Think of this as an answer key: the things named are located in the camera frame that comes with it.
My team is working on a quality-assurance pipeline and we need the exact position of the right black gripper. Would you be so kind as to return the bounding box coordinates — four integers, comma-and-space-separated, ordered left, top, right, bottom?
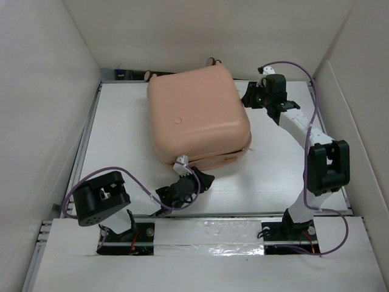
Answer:
239, 82, 271, 110

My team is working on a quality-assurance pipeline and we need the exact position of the pink hard-shell suitcase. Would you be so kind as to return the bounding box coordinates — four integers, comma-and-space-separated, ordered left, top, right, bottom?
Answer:
144, 57, 252, 170

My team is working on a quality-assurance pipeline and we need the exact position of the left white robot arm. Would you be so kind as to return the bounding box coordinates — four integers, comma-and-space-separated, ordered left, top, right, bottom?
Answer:
63, 166, 215, 227

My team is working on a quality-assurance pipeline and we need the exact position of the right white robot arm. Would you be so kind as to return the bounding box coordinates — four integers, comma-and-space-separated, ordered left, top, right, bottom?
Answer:
241, 74, 350, 239

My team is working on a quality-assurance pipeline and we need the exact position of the background electronics box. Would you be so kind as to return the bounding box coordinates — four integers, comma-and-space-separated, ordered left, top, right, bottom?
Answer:
114, 69, 126, 80

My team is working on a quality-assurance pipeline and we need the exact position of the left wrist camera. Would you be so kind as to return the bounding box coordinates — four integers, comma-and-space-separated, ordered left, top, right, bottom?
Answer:
173, 155, 190, 176

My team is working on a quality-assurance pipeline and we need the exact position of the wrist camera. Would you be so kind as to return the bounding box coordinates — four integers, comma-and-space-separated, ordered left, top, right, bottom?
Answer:
256, 66, 275, 87
173, 155, 190, 176

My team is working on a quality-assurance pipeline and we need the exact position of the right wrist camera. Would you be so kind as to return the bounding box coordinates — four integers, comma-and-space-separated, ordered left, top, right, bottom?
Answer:
256, 66, 275, 87

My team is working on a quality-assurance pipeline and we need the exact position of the aluminium rail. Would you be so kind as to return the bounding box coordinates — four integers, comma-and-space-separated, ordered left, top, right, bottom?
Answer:
97, 212, 323, 249

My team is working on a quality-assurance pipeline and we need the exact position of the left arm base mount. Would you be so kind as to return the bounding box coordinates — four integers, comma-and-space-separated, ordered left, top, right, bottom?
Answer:
97, 214, 155, 256

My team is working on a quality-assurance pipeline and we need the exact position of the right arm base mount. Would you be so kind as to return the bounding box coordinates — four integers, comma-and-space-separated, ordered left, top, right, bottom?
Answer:
256, 212, 320, 255

